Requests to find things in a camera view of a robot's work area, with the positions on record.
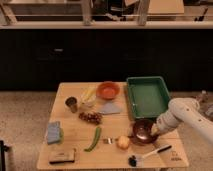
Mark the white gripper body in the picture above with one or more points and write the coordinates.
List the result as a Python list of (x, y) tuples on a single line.
[(166, 122)]

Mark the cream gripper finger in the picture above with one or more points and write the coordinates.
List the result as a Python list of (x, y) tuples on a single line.
[(154, 130)]

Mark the dark red bowl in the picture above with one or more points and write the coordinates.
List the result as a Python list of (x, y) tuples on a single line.
[(141, 132)]

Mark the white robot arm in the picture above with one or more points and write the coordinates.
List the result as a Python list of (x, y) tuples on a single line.
[(183, 110)]

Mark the green plastic tray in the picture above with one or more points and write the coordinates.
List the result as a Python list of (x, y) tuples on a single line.
[(148, 96)]

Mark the yellow onion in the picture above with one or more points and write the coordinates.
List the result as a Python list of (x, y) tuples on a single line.
[(123, 142)]

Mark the black and white brush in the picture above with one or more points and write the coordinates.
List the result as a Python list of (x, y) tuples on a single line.
[(134, 160)]

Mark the green chili pepper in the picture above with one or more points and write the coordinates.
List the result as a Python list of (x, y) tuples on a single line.
[(95, 140)]

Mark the orange bowl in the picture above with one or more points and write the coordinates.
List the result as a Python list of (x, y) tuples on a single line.
[(107, 90)]

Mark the bunch of red grapes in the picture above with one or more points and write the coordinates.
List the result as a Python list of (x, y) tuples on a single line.
[(94, 118)]

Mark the clear glass bowl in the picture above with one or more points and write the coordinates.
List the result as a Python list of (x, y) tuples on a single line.
[(89, 103)]

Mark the corn cob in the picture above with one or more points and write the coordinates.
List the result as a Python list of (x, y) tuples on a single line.
[(88, 93)]

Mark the metal cup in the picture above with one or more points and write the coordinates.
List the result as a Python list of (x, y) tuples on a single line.
[(71, 102)]

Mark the blue sponge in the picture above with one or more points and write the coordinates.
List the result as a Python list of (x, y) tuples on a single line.
[(54, 133)]

